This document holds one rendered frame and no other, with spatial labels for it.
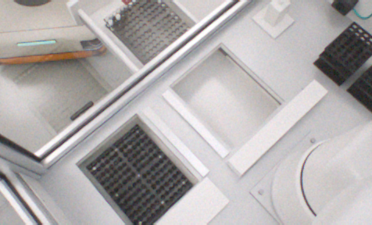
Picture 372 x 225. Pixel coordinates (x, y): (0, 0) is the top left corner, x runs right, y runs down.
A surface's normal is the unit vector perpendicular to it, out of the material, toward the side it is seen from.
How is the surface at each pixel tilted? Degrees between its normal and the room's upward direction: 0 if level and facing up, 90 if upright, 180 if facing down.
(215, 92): 0
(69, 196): 0
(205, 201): 0
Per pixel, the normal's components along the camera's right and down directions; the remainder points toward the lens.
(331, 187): -0.70, 0.51
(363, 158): -0.27, -0.06
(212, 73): 0.01, -0.33
